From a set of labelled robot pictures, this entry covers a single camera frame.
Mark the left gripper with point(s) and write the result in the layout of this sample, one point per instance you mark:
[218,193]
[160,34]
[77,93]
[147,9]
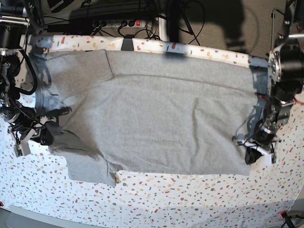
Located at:
[275,115]

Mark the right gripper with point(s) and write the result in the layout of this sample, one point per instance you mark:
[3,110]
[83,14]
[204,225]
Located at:
[24,119]

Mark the grey T-shirt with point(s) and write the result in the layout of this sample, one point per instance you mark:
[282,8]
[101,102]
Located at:
[144,112]

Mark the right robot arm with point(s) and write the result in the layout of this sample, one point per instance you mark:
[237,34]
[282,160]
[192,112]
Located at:
[17,18]

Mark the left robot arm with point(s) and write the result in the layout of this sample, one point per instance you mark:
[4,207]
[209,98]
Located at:
[286,80]

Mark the terrazzo patterned tablecloth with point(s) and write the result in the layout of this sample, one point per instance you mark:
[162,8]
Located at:
[39,181]

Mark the red corner clamp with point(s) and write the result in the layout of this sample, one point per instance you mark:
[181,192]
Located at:
[284,215]

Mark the black table clip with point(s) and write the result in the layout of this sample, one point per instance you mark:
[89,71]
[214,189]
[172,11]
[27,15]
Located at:
[127,43]

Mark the white power strip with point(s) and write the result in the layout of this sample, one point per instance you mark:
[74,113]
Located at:
[117,23]

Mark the black tripod stand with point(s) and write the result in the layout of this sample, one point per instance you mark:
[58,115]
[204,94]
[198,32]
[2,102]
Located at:
[177,20]

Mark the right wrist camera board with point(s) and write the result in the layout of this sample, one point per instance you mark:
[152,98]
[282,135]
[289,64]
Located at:
[21,146]

